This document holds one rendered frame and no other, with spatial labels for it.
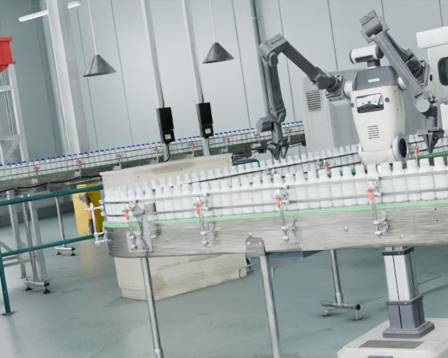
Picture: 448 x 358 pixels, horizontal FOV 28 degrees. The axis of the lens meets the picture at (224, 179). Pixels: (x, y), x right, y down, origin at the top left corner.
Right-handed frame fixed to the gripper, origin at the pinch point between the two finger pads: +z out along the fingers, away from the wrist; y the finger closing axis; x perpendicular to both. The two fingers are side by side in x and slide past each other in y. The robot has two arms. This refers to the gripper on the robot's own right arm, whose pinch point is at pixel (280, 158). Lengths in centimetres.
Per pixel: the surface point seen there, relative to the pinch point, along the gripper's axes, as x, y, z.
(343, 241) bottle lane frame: 57, 46, 36
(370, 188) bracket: 77, 52, 13
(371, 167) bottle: 73, 42, 6
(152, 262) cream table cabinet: -284, -200, 92
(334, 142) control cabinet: -249, -482, 18
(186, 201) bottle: -27, 46, 13
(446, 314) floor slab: 5, -161, 123
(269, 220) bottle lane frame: 21, 47, 25
